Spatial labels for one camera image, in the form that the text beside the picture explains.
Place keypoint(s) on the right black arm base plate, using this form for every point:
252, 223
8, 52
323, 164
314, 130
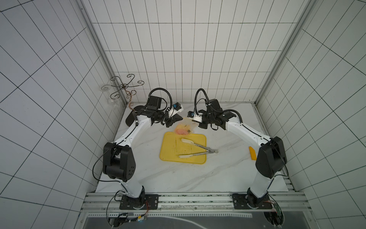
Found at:
251, 202

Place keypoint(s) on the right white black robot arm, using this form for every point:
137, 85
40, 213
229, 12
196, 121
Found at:
269, 151

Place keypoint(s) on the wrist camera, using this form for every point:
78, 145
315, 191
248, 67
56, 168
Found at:
214, 106
154, 103

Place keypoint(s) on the metal cup hanger stand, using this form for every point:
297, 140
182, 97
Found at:
129, 91

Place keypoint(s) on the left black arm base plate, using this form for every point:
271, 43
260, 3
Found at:
148, 201

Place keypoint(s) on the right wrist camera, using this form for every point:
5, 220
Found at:
214, 106

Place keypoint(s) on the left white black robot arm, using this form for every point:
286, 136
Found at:
118, 159

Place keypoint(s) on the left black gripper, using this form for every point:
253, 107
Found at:
173, 119

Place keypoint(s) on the small yellow block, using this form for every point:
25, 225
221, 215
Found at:
252, 154

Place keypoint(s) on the yellow plastic tray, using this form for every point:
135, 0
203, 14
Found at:
172, 147

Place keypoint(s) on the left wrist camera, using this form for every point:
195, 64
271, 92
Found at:
154, 103

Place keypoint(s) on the pink round cookie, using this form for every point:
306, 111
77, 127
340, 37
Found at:
182, 131

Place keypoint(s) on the clear glass cup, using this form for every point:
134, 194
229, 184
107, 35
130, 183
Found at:
110, 94

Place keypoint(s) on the aluminium mounting rail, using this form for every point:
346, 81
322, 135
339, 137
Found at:
195, 202

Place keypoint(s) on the clear yellow resealable bag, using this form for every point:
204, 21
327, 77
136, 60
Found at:
185, 128

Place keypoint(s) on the white metal tongs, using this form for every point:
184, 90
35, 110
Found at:
199, 150

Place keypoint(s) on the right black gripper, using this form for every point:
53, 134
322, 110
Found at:
201, 122

